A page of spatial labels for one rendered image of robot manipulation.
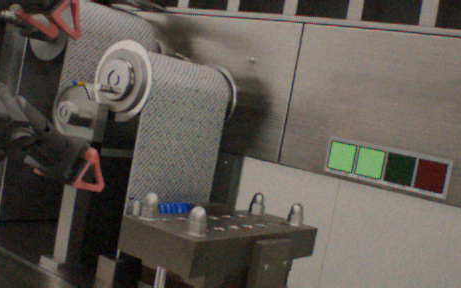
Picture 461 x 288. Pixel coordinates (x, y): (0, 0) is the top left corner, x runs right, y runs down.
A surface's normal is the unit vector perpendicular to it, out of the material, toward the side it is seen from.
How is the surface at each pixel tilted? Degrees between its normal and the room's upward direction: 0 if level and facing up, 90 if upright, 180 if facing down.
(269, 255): 90
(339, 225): 90
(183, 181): 90
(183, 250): 90
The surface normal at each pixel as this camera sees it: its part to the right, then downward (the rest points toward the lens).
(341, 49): -0.58, -0.07
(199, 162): 0.79, 0.18
